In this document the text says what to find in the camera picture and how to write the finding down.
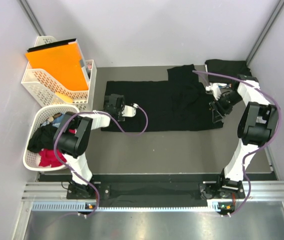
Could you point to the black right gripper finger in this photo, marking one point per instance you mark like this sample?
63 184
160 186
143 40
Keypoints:
214 112
220 115

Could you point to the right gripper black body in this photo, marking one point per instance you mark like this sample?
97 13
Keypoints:
226 103

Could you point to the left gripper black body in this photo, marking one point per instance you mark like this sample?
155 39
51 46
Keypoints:
121 117

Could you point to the black t shirt flower print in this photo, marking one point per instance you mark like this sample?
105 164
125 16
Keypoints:
178 103

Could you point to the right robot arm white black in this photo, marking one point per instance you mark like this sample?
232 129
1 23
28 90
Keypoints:
256 127

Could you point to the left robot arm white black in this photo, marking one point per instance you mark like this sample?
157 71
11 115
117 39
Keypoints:
72 137

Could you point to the folded black t shirt stack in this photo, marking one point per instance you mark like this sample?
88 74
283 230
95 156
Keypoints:
231 68

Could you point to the blue garment in basket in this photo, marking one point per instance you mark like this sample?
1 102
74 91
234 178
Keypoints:
54 120

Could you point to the orange folder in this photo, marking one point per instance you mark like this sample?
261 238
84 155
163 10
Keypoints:
65 63

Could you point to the white perforated file organizer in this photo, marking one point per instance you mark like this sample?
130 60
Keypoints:
42 86

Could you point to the black folder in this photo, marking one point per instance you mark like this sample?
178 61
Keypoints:
52 45

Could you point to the black garment in basket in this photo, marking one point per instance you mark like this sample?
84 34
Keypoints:
42 139

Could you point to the red garment in basket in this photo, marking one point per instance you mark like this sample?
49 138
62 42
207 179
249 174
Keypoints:
48 158

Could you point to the white oval laundry basket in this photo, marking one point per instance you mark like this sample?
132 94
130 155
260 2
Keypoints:
32 160

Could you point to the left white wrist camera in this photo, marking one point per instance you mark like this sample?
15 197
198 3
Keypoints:
129 111

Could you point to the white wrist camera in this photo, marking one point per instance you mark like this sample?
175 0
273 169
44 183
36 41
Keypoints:
129 111
214 89

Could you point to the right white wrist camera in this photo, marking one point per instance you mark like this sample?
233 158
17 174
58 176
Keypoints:
214 89

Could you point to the aluminium frame rail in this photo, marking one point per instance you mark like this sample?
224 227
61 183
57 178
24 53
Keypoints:
52 196

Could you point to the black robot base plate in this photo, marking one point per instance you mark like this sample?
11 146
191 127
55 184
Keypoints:
154 190

